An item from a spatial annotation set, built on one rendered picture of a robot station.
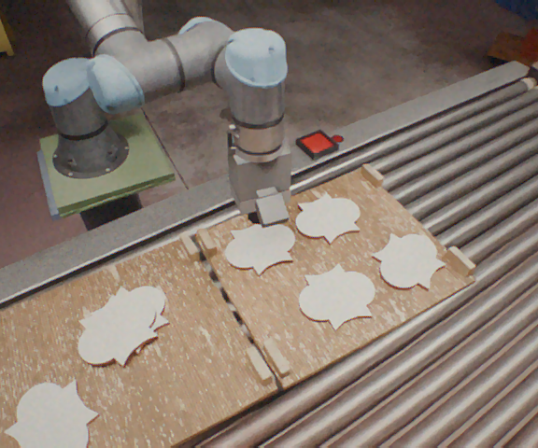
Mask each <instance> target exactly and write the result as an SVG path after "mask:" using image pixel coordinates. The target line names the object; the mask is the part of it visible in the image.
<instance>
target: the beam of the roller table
mask: <svg viewBox="0 0 538 448"><path fill-rule="evenodd" d="M529 70H530V68H529V67H528V66H526V65H524V64H522V63H518V62H516V61H511V62H510V63H506V64H504V65H501V66H499V67H497V68H492V69H490V70H488V71H486V72H483V73H481V74H479V75H477V76H475V77H468V78H466V79H464V80H462V81H459V82H457V83H454V84H452V85H450V86H448V87H446V88H443V89H441V90H440V89H439V90H437V91H433V92H430V93H428V94H425V95H423V96H420V97H418V98H417V99H414V100H412V101H409V102H407V103H404V104H402V105H398V106H395V107H393V108H390V109H388V110H386V111H383V112H381V113H378V114H376V115H373V116H371V117H369V118H367V119H363V120H360V121H358V122H355V123H352V124H350V125H347V126H346V127H343V128H341V129H338V130H336V131H333V132H330V133H326V134H327V135H328V136H330V137H333V136H334V135H337V134H338V135H342V136H343V137H344V141H342V142H337V143H338V145H339V150H338V151H335V152H334V153H332V154H328V155H326V156H324V157H321V158H319V159H317V160H313V159H312V158H309V157H308V156H307V155H306V154H305V153H304V152H303V151H302V150H301V149H300V148H299V147H298V146H295V147H291V148H290V152H291V168H290V180H292V179H294V178H296V177H299V176H301V175H305V174H307V173H309V172H312V171H315V170H317V169H318V168H320V167H323V166H325V165H327V163H331V162H333V161H336V160H339V159H341V158H343V157H345V156H347V155H349V154H352V153H355V152H357V151H359V150H362V149H364V148H366V147H369V146H371V145H373V144H376V143H379V142H381V141H383V140H386V139H388V138H390V137H392V136H394V135H396V134H398V133H402V132H404V131H406V130H409V129H411V128H413V127H416V126H418V125H419V124H421V123H424V122H426V121H428V120H431V119H434V118H436V117H439V116H441V115H443V114H445V113H447V112H449V111H451V110H454V109H456V108H458V107H460V106H463V105H466V104H470V103H472V102H474V101H477V100H478V99H480V98H483V97H485V96H487V95H489V94H492V93H494V92H495V91H498V90H502V89H505V88H507V87H509V86H511V85H513V84H515V83H516V82H517V81H519V80H522V79H524V78H525V77H526V75H527V74H528V72H529ZM229 176H230V174H226V175H222V176H220V177H217V178H215V179H212V180H209V181H206V183H204V184H202V185H200V186H197V187H195V188H193V189H188V190H185V191H183V192H180V193H179V194H176V195H174V196H170V198H168V199H165V200H163V201H161V202H158V203H155V204H153V205H150V206H147V207H144V208H142V209H139V210H137V211H134V212H133V213H131V215H128V216H126V217H122V218H119V219H117V220H114V221H112V222H108V223H107V224H104V225H102V226H100V227H97V228H95V229H92V230H90V231H86V232H83V233H82V234H79V235H77V236H74V238H72V239H70V240H67V241H65V242H63V243H61V244H58V245H55V246H53V247H50V248H48V249H45V250H43V251H40V252H38V253H36V254H33V256H30V257H28V258H25V259H21V260H19V261H16V262H14V263H12V264H10V265H8V266H6V267H4V268H1V269H0V309H1V308H4V307H6V306H8V305H10V304H11V303H13V302H17V301H21V300H23V299H25V298H27V297H29V296H31V295H34V294H36V293H37V292H40V291H42V290H44V289H45V288H48V287H51V286H54V285H56V284H58V283H60V282H63V281H64V280H66V279H69V278H71V277H73V276H75V275H78V274H80V273H83V272H86V271H88V270H89V269H92V268H94V267H96V266H98V265H101V264H103V263H105V262H108V261H110V260H112V259H115V258H117V257H119V256H122V254H124V253H126V252H128V251H131V250H133V249H135V248H137V247H140V246H141V245H145V244H148V243H150V242H152V241H155V240H157V239H159V238H162V237H164V236H165V235H167V234H170V233H173V231H177V230H179V229H181V228H183V227H186V226H188V225H190V224H192V223H195V222H197V221H199V220H202V219H204V218H206V217H210V215H213V214H215V213H218V212H219V211H221V210H223V209H226V208H228V207H231V206H234V205H236V203H235V200H234V196H233V194H232V192H231V189H230V177H229Z"/></svg>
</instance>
